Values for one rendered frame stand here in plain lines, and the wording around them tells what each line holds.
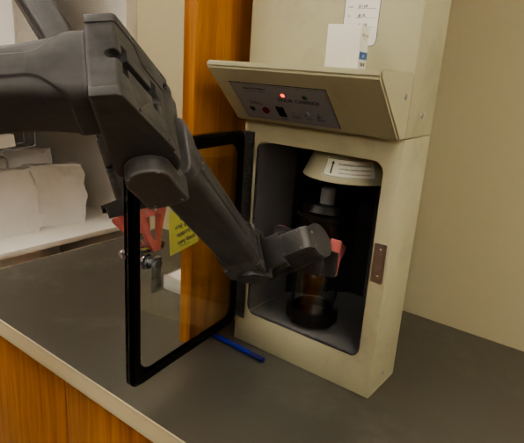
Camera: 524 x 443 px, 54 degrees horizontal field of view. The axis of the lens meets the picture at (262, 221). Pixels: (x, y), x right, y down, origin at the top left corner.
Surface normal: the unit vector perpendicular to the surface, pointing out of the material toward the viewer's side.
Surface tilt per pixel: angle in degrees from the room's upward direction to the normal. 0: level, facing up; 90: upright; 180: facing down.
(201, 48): 90
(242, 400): 0
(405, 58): 90
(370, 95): 135
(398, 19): 90
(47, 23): 56
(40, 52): 49
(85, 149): 90
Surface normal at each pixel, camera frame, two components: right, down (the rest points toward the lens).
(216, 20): 0.79, 0.22
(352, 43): -0.40, 0.24
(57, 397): -0.61, 0.19
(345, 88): -0.47, 0.81
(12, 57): 0.09, -0.41
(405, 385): 0.07, -0.96
